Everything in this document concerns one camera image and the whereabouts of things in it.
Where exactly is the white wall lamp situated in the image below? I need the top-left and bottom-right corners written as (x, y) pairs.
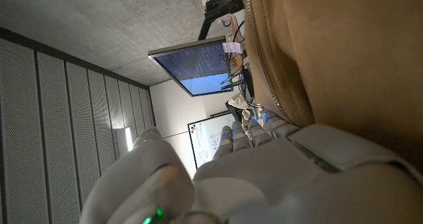
top-left (112, 126), bottom-right (135, 152)

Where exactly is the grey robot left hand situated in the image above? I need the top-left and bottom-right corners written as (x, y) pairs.
top-left (79, 110), bottom-right (423, 224)

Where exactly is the white cloth bag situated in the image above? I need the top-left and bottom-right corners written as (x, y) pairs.
top-left (226, 93), bottom-right (252, 112)

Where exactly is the black-framed whiteboard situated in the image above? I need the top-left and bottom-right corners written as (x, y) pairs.
top-left (187, 113), bottom-right (236, 170)

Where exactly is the flat computer monitor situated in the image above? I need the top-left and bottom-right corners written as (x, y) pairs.
top-left (147, 35), bottom-right (234, 98)

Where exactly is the black mini computer with antennas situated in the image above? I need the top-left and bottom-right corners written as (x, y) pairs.
top-left (220, 65), bottom-right (256, 101)

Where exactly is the pink sticky note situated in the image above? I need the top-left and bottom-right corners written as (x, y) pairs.
top-left (222, 41), bottom-right (242, 54)

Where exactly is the brown zip jacket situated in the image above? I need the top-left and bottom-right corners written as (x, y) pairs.
top-left (239, 0), bottom-right (423, 175)

